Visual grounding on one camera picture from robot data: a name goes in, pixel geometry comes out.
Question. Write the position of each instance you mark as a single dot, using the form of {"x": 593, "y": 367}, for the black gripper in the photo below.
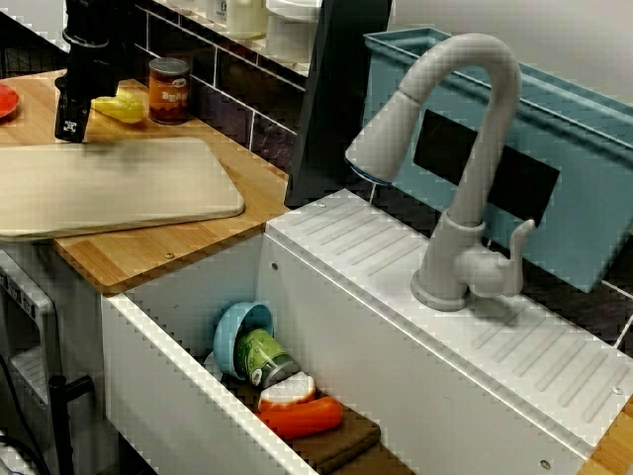
{"x": 91, "y": 71}

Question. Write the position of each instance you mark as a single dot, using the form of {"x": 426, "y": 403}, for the light wooden cutting board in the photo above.
{"x": 123, "y": 193}

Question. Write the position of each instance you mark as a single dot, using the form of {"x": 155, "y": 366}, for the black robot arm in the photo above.
{"x": 86, "y": 20}

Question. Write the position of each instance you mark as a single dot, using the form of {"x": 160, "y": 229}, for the yellow toy corn cob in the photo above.
{"x": 123, "y": 109}

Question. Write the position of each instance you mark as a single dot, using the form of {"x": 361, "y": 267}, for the red plate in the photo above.
{"x": 7, "y": 101}

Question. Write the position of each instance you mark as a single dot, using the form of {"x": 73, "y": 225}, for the orange beans can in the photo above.
{"x": 169, "y": 94}

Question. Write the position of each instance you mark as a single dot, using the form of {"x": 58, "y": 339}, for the small clear lidded container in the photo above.
{"x": 217, "y": 10}

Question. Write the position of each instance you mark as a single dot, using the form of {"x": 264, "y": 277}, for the grey toy appliance front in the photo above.
{"x": 47, "y": 316}

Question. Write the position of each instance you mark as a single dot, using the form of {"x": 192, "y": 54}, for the large clear lidded container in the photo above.
{"x": 292, "y": 29}

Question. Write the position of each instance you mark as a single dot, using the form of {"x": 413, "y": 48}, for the black upright panel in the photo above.
{"x": 341, "y": 99}

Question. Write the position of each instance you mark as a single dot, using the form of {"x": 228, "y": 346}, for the light blue bowl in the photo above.
{"x": 232, "y": 331}

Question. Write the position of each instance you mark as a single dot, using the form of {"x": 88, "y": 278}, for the green toy can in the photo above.
{"x": 262, "y": 353}

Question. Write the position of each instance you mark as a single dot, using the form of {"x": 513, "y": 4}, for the white toy sink unit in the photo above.
{"x": 346, "y": 321}

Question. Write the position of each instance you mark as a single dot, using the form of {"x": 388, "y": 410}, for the white and orange toy slice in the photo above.
{"x": 287, "y": 391}

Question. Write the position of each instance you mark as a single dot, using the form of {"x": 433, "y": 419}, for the orange toy carrot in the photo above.
{"x": 301, "y": 420}

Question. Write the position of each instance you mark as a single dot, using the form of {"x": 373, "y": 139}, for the grey toy faucet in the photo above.
{"x": 487, "y": 148}

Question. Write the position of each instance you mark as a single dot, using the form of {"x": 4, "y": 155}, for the brown cloth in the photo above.
{"x": 346, "y": 445}

